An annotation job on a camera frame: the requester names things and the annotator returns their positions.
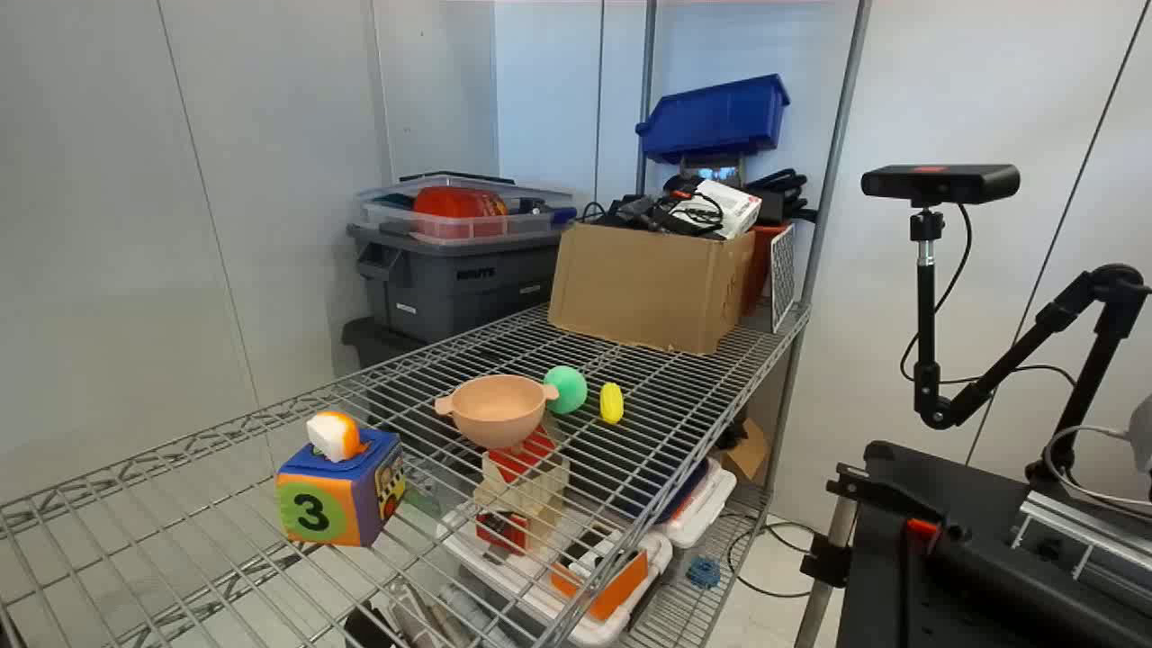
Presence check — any brown cardboard box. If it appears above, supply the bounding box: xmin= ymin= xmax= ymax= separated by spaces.
xmin=545 ymin=221 xmax=763 ymax=361

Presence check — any yellow toy corn cob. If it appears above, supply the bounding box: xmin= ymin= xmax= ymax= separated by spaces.
xmin=599 ymin=379 xmax=630 ymax=429

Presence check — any grey plastic storage tote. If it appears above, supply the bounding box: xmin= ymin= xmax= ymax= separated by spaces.
xmin=345 ymin=221 xmax=570 ymax=342

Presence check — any black camera bar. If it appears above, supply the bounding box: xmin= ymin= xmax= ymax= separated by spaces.
xmin=855 ymin=161 xmax=1021 ymax=210

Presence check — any small blue round lid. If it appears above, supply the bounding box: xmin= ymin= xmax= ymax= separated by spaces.
xmin=683 ymin=552 xmax=726 ymax=589

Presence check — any blue plastic storage bin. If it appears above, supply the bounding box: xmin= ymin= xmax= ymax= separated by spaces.
xmin=633 ymin=72 xmax=793 ymax=165

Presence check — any clear plastic lidded container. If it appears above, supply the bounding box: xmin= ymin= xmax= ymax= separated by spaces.
xmin=355 ymin=171 xmax=578 ymax=250

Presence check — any colourful number cube toy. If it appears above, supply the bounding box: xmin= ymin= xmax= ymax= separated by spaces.
xmin=272 ymin=425 xmax=407 ymax=552

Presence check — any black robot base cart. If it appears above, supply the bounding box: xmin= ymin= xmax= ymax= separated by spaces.
xmin=794 ymin=439 xmax=1152 ymax=648

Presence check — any white orange toy toast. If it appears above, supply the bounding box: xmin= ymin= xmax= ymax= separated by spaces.
xmin=302 ymin=406 xmax=367 ymax=465

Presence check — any peach plastic bowl with handles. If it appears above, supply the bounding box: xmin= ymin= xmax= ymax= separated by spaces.
xmin=432 ymin=370 xmax=563 ymax=453

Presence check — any white electronic device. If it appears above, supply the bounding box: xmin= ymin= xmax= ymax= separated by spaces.
xmin=669 ymin=178 xmax=768 ymax=240

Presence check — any metal wire shelving rack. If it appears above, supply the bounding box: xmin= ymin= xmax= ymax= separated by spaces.
xmin=0 ymin=0 xmax=875 ymax=648

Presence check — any black articulated camera stand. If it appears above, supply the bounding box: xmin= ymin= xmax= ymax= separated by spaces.
xmin=903 ymin=202 xmax=1152 ymax=497

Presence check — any loose cardboard piece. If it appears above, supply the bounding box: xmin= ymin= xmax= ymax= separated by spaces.
xmin=716 ymin=409 xmax=773 ymax=484

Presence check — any green soft ball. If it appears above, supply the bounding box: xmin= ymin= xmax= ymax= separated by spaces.
xmin=540 ymin=365 xmax=589 ymax=418

